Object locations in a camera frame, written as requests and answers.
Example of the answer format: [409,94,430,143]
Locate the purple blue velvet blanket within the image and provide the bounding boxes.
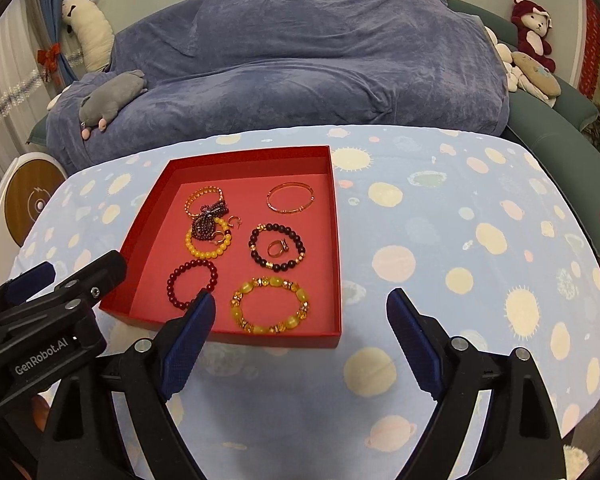
[45,0,509,173]

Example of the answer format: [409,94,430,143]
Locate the beige white plush toy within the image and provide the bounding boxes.
[486,27,562,107]

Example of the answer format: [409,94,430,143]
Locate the blue curtain with red bow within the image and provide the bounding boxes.
[31,0,76,90]

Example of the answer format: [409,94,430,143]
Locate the orange yellow bead bracelet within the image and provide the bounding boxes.
[182,216,235,261]

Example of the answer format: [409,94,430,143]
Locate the dark red bead bracelet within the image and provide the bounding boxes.
[165,257,220,311]

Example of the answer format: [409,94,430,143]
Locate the white round robot vacuum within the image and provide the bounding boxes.
[0,152,67,285]

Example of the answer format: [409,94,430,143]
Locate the blue planet print tablecloth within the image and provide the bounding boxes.
[12,126,600,479]

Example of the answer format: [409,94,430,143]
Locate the thin red gold bangle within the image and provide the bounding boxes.
[265,181,315,214]

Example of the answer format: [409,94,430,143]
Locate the yellow jade gold bracelet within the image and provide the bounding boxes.
[228,275,311,335]

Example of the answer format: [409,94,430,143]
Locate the long dark garnet bead strand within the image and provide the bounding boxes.
[192,200,228,240]

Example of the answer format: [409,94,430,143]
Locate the red white monkey plush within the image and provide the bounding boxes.
[510,0,556,74]

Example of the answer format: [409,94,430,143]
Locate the grey mouse plush toy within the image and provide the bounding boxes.
[79,70,147,140]

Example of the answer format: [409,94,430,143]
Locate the white curtain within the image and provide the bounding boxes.
[0,0,50,180]

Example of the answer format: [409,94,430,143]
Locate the black and gold bead bracelet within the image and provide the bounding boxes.
[248,222,307,272]

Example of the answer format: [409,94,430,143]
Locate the red cardboard tray box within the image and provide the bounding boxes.
[100,145,342,348]

